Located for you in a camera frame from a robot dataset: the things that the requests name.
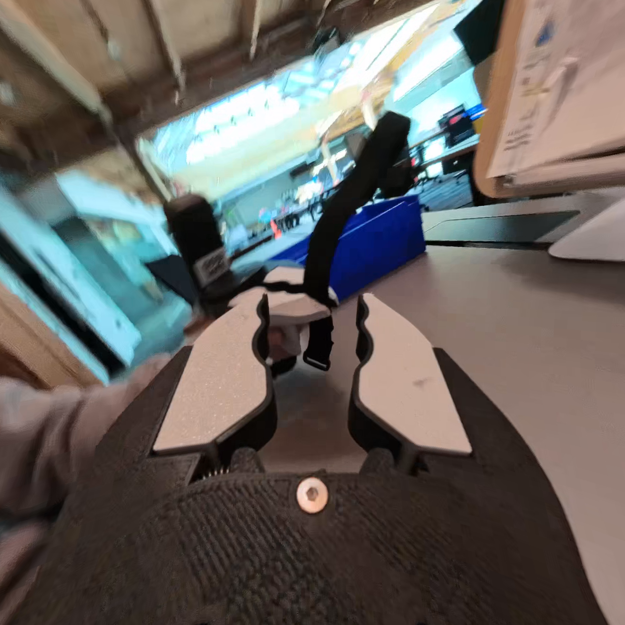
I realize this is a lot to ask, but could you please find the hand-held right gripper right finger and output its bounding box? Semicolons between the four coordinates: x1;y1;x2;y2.
348;293;473;472

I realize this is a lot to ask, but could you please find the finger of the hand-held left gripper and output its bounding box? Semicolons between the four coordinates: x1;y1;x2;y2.
228;288;334;361
263;266;339;307

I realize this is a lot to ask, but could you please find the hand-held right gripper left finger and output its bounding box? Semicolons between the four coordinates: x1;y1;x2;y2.
152;293;278;468

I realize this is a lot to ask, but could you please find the black strap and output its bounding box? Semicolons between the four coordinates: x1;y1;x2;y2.
302;111;412;373

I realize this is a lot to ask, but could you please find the blue storage bin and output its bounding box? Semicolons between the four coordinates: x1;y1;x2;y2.
268;194;426;303

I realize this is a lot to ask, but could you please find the person's left forearm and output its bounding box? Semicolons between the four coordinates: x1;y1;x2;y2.
0;356;172;625

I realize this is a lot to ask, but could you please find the grey desk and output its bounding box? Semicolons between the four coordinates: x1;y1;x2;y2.
259;244;625;625

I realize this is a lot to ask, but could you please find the wooden document stand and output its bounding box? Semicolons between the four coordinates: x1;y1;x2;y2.
473;0;625;262

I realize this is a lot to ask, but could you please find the black panel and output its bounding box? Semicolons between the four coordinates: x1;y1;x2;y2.
453;0;506;66

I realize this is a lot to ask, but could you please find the black cable tray cover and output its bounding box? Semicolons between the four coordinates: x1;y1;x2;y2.
422;210;582;245

